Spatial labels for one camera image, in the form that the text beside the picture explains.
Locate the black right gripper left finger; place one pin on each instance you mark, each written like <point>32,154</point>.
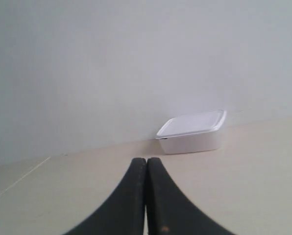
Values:
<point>123,212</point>

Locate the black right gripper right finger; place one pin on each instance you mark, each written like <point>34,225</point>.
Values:
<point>169,211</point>

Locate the white lidded plastic container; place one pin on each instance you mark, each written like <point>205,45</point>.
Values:
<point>192,133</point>

